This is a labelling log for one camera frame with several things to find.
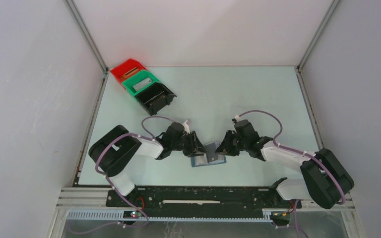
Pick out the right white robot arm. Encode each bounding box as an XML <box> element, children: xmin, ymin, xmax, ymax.
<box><xmin>216</xmin><ymin>119</ymin><xmax>355</xmax><ymax>209</ymax></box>

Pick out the red plastic bin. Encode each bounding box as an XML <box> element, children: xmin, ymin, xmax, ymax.
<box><xmin>110</xmin><ymin>59</ymin><xmax>147</xmax><ymax>84</ymax></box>

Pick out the purple cable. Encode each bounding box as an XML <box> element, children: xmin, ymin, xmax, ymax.
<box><xmin>235</xmin><ymin>110</ymin><xmax>346</xmax><ymax>205</ymax></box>
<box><xmin>94</xmin><ymin>116</ymin><xmax>178</xmax><ymax>211</ymax></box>

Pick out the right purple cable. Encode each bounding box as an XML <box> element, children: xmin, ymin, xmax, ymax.
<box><xmin>235</xmin><ymin>110</ymin><xmax>346</xmax><ymax>205</ymax></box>

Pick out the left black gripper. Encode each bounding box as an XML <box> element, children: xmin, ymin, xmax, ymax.
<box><xmin>171</xmin><ymin>130</ymin><xmax>208</xmax><ymax>157</ymax></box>

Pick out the green plastic bin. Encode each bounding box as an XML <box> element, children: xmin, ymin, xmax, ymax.
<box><xmin>121</xmin><ymin>70</ymin><xmax>161</xmax><ymax>98</ymax></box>

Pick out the black plastic bin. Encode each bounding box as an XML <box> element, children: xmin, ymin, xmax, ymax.
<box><xmin>135</xmin><ymin>82</ymin><xmax>177</xmax><ymax>116</ymax></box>

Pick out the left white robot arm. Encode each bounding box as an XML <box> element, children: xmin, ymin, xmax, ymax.
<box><xmin>88</xmin><ymin>122</ymin><xmax>207</xmax><ymax>207</ymax></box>

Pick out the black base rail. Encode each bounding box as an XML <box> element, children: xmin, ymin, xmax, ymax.
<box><xmin>59</xmin><ymin>184</ymin><xmax>356</xmax><ymax>224</ymax></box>

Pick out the blue card holder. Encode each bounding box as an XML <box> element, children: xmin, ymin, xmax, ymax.
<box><xmin>190</xmin><ymin>141</ymin><xmax>227</xmax><ymax>168</ymax></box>

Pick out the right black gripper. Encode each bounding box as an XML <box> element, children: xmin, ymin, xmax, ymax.
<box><xmin>215</xmin><ymin>130</ymin><xmax>248</xmax><ymax>157</ymax></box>

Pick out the grey credit card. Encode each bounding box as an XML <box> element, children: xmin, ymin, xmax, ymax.
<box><xmin>205</xmin><ymin>141</ymin><xmax>223</xmax><ymax>164</ymax></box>

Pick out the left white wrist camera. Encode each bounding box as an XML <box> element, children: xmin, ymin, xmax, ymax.
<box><xmin>182</xmin><ymin>119</ymin><xmax>192</xmax><ymax>134</ymax></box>

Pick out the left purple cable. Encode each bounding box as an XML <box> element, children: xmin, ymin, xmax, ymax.
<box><xmin>94</xmin><ymin>116</ymin><xmax>178</xmax><ymax>211</ymax></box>

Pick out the white card in green bin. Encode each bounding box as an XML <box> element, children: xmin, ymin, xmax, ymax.
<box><xmin>133</xmin><ymin>78</ymin><xmax>152</xmax><ymax>92</ymax></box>

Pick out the orange card in red bin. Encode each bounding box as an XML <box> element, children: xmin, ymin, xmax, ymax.
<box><xmin>122</xmin><ymin>67</ymin><xmax>140</xmax><ymax>79</ymax></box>

